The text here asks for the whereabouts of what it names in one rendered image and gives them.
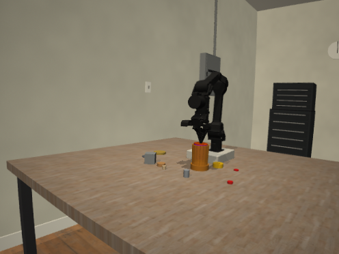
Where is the yellow round disc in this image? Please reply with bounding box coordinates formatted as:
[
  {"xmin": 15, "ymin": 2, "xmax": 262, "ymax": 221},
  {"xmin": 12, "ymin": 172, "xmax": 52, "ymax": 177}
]
[{"xmin": 154, "ymin": 150, "xmax": 166, "ymax": 155}]

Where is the grey cylinder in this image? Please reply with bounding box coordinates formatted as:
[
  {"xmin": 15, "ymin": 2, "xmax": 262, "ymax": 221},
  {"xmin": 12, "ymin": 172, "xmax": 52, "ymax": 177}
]
[{"xmin": 183, "ymin": 169, "xmax": 189, "ymax": 178}]

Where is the short yellow cylinder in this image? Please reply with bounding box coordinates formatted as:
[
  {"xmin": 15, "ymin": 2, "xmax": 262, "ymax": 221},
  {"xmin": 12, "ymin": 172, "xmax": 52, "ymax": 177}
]
[{"xmin": 213, "ymin": 162, "xmax": 223, "ymax": 169}]

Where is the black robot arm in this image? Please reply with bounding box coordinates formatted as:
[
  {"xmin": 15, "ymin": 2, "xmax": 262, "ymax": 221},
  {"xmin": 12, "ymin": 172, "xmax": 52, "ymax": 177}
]
[{"xmin": 188, "ymin": 72, "xmax": 228, "ymax": 152}]

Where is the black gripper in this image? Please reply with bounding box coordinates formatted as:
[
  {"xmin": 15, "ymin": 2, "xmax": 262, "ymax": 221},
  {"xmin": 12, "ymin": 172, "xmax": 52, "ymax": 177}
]
[{"xmin": 180, "ymin": 109, "xmax": 223, "ymax": 143}]

